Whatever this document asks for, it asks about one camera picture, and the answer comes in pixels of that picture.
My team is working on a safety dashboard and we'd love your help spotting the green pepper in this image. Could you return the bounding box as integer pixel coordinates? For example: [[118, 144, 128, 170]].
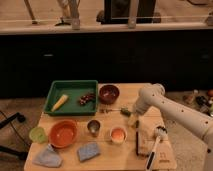
[[120, 108, 131, 117]]

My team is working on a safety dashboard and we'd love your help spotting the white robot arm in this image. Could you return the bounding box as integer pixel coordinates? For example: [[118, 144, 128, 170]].
[[132, 84, 213, 171]]

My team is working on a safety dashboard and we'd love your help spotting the dark red bowl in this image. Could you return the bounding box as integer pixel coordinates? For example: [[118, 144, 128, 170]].
[[99, 84, 120, 105]]

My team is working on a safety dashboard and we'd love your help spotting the orange bowl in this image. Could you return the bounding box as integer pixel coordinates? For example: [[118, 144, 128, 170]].
[[48, 120, 78, 148]]

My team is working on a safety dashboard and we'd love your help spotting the brown wooden scrub brush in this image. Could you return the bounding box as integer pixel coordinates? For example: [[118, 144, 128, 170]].
[[136, 129, 149, 157]]

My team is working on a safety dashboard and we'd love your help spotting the white cup orange inside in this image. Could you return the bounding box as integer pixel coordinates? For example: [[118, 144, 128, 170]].
[[110, 127, 126, 145]]

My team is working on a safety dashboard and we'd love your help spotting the white dish brush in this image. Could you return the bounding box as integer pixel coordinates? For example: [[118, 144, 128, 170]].
[[145, 126, 167, 171]]

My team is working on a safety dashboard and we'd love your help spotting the metal fork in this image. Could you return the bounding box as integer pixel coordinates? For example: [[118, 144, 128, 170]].
[[99, 109, 120, 113]]

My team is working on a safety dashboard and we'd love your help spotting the small metal cup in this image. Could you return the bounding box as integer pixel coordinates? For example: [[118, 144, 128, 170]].
[[87, 120, 101, 137]]

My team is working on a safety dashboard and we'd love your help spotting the blue sponge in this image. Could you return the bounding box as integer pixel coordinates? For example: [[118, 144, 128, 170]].
[[77, 142, 100, 162]]

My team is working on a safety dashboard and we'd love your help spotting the dark red grape bunch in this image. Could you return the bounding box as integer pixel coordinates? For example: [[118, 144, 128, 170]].
[[78, 93, 96, 106]]

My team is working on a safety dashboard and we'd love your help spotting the green plastic tray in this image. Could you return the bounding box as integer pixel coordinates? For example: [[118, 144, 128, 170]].
[[43, 80, 98, 116]]

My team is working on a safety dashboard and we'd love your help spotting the yellow corn cob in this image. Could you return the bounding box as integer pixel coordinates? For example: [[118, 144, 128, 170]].
[[51, 94, 69, 112]]

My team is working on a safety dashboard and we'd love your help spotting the blue cloth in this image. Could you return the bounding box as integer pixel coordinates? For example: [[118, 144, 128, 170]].
[[32, 144, 62, 168]]

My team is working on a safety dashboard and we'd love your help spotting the light green cup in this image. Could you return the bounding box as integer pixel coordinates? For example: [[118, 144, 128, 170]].
[[29, 127, 47, 143]]

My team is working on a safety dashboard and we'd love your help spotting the black chair base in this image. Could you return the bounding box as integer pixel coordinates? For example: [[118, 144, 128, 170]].
[[0, 109, 30, 160]]

